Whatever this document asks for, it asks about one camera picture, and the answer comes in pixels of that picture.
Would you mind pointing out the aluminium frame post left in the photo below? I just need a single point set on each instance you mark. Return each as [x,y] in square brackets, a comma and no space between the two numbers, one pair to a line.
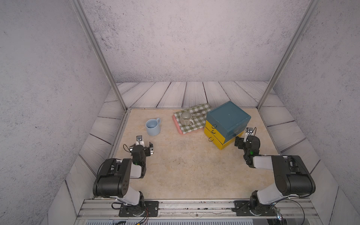
[92,39]

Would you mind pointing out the green striped ceramic cup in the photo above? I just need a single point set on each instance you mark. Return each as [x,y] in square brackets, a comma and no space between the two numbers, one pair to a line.
[186,119]

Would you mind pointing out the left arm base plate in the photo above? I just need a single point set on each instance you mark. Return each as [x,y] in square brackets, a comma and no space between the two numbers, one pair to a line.
[144,208]

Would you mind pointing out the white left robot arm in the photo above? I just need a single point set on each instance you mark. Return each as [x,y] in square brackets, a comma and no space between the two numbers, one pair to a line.
[114,175]

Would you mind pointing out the light blue mug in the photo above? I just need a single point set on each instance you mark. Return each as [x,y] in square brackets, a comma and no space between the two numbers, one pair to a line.
[153,127]

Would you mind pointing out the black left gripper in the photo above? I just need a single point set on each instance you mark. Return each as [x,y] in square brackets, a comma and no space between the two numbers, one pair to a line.
[147,151]

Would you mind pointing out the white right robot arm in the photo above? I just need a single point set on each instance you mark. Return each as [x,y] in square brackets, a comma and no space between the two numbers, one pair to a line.
[291,177]

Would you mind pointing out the aluminium frame post right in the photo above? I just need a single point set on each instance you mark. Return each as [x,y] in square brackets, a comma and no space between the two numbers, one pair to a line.
[301,28]

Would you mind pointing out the green checkered cloth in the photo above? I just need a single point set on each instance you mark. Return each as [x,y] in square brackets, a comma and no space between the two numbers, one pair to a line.
[199,113]

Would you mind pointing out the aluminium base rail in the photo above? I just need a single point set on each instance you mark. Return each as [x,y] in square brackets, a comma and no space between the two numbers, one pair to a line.
[199,212]

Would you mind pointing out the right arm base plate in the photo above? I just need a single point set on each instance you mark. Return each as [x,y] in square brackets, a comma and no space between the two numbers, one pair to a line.
[243,208]

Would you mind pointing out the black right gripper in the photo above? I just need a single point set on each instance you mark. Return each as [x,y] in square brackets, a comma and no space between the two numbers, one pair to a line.
[241,142]

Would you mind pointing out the aluminium frame post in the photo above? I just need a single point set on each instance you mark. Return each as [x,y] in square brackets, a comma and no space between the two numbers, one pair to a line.
[301,28]
[92,39]

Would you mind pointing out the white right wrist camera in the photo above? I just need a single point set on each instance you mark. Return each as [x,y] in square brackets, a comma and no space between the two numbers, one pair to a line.
[249,132]

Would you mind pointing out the teal drawer cabinet box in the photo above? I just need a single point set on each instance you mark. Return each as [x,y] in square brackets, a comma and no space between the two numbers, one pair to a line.
[229,119]

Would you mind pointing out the pink tray under cloth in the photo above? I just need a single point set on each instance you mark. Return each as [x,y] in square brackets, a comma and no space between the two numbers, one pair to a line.
[177,125]

